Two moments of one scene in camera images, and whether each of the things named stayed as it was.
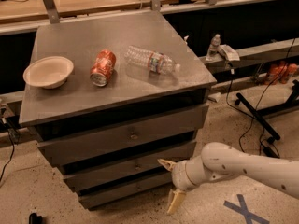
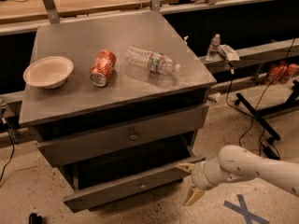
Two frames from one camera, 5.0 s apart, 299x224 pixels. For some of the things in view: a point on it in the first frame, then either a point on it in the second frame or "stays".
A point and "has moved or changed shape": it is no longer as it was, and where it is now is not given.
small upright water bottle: x=214 y=47 stays
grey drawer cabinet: x=109 y=98 stays
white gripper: x=178 y=175 -> x=198 y=177
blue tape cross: x=243 y=210 stays
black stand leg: x=254 y=113 stays
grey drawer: x=125 y=170 has moved or changed shape
